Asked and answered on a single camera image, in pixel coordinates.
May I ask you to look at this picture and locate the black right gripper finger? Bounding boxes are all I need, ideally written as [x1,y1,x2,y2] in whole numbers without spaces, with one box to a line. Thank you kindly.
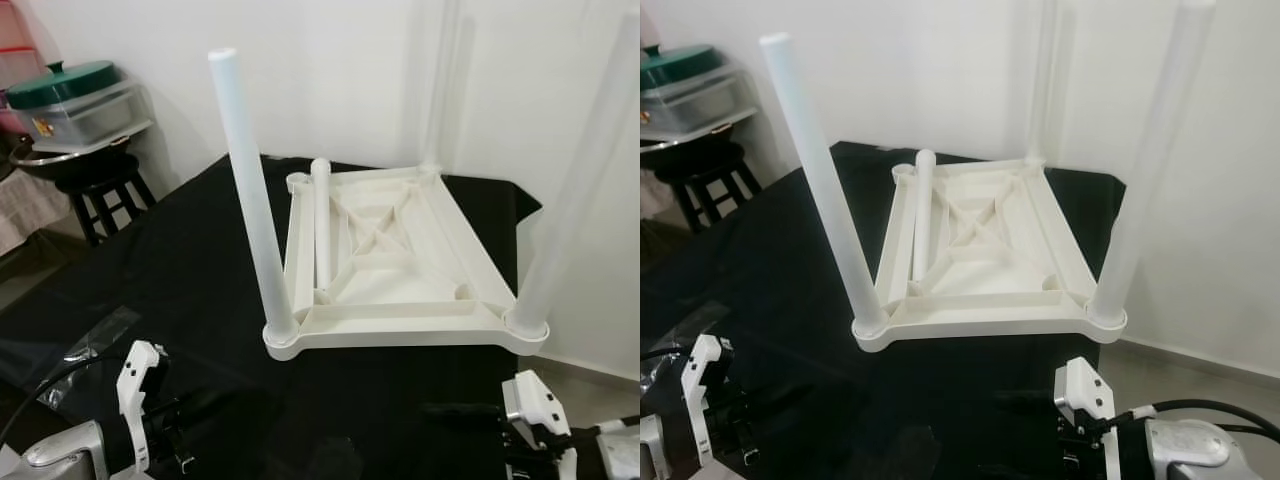
[422,400,504,421]
[993,390,1061,413]

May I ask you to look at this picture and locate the white plastic table top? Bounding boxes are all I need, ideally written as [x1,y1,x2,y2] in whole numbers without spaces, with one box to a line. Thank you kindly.
[263,165,549,361]
[852,155,1128,353]

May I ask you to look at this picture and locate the black tablecloth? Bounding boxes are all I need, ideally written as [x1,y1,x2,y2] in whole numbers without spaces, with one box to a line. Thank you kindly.
[640,142,1128,480]
[0,152,543,480]

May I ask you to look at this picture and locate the black round stool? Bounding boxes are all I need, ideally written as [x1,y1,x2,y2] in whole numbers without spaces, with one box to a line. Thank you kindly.
[655,140,763,234]
[55,150,158,247]

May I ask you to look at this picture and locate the beige cloth covered table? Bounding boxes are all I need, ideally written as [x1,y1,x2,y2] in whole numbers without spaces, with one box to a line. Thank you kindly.
[0,165,73,257]
[640,170,673,223]

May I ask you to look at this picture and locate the clear plastic container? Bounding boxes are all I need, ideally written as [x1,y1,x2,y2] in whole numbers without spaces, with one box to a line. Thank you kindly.
[640,65,759,141]
[10,80,153,153]

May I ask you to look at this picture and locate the green pot lid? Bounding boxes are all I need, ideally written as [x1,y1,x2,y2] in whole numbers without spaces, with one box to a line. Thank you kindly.
[8,60,121,109]
[640,45,727,91]

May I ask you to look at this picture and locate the pink translucent container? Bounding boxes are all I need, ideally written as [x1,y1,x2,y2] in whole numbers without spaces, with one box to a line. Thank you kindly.
[0,18,47,93]

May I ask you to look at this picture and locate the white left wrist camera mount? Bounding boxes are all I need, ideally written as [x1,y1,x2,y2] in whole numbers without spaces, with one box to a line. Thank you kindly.
[680,335,737,467]
[117,340,161,473]

